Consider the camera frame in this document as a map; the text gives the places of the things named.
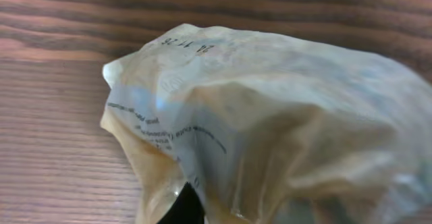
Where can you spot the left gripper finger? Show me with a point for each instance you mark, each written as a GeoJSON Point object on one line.
{"type": "Point", "coordinates": [187, 208]}

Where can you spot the cream paper pouch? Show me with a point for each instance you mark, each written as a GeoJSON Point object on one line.
{"type": "Point", "coordinates": [268, 128]}

